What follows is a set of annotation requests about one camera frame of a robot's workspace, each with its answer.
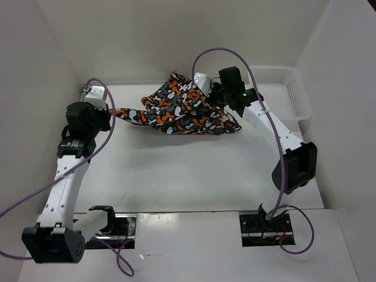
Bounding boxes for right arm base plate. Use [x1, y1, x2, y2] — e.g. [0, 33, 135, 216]
[239, 211, 295, 247]

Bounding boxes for white plastic basket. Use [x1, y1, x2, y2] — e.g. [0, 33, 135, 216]
[250, 65, 311, 122]

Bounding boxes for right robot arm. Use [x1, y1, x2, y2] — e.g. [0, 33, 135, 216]
[210, 66, 317, 231]

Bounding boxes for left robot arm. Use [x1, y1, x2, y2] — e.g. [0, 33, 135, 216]
[21, 99, 111, 264]

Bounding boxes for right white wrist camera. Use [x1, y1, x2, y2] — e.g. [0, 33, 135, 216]
[194, 72, 211, 97]

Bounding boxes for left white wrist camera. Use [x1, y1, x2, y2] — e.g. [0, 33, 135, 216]
[82, 85, 107, 109]

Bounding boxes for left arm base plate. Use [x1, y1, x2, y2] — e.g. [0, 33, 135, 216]
[85, 213, 137, 250]

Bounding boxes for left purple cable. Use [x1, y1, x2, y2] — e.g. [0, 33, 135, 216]
[0, 78, 135, 277]

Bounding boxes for orange camouflage shorts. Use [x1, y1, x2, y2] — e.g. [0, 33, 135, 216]
[109, 72, 241, 135]

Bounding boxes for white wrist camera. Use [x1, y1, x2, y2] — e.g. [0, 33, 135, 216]
[194, 72, 211, 97]
[82, 85, 107, 109]

